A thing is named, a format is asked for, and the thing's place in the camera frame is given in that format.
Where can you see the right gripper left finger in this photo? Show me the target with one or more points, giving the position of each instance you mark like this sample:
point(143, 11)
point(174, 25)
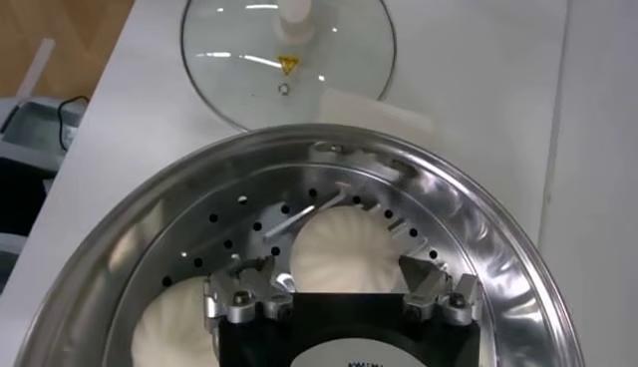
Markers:
point(239, 299)

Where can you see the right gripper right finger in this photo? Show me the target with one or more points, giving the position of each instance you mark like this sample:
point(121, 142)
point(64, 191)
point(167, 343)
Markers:
point(433, 294)

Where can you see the white steamed baozi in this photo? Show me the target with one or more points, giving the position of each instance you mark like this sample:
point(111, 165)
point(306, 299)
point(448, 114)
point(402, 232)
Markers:
point(169, 329)
point(344, 249)

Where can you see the stainless steel steamer basket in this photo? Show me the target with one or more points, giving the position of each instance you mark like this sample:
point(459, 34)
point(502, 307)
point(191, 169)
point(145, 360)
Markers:
point(498, 279)

